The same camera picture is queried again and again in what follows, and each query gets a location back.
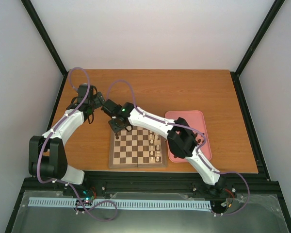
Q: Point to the wooden chess board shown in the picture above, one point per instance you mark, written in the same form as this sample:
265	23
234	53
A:
133	149

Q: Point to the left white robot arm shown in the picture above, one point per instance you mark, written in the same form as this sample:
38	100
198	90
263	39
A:
47	158

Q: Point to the black aluminium frame rail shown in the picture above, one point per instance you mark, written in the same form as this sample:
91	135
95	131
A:
106	182

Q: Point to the light blue cable duct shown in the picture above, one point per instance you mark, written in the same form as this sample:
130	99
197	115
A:
194	205

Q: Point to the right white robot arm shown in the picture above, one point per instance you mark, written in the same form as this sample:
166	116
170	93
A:
179	135

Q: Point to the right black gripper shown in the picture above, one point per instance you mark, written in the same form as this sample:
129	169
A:
115	128

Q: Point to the pink plastic tray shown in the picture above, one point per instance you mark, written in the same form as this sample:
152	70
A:
195	119

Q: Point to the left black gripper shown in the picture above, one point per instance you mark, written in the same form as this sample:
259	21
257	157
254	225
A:
99	103

